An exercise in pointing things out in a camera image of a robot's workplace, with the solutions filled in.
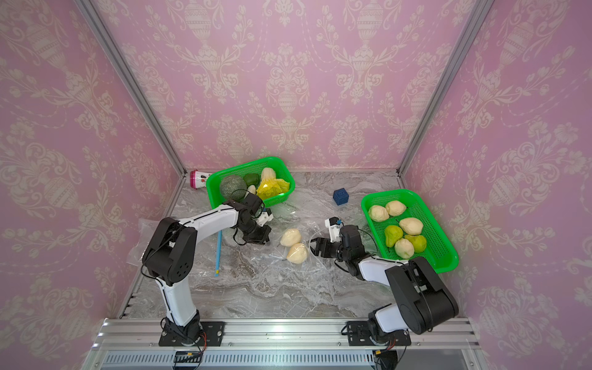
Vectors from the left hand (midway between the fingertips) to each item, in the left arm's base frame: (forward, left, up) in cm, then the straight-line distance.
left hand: (270, 243), depth 92 cm
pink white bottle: (+31, +37, +3) cm, 49 cm away
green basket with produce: (+39, +3, +5) cm, 39 cm away
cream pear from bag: (+7, -58, +3) cm, 58 cm away
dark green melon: (+22, +18, +8) cm, 29 cm away
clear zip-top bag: (+3, +50, +4) cm, 50 cm away
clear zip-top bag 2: (-2, -1, -2) cm, 3 cm away
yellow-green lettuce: (+23, +1, +8) cm, 24 cm away
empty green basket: (-4, -65, +2) cm, 65 cm away
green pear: (+3, -49, +4) cm, 49 cm away
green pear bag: (0, -58, +4) cm, 58 cm away
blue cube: (+23, -30, +2) cm, 38 cm away
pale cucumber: (+28, +11, +1) cm, 30 cm away
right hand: (-4, -14, +3) cm, 15 cm away
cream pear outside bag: (+13, -45, +4) cm, 47 cm away
